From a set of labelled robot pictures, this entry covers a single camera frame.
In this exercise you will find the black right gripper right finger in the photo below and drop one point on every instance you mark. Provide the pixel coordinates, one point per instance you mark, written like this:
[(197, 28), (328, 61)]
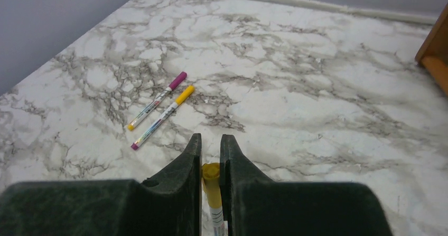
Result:
[(254, 204)]

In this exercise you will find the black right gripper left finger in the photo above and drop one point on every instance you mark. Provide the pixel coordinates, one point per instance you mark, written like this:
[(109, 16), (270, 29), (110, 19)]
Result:
[(168, 203)]

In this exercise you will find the yellow pen cap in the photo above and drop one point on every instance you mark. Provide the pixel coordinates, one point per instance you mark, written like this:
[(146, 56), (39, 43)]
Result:
[(210, 178)]

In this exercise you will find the wooden shelf rack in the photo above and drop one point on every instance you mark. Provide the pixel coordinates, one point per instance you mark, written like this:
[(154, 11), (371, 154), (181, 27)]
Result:
[(432, 54)]

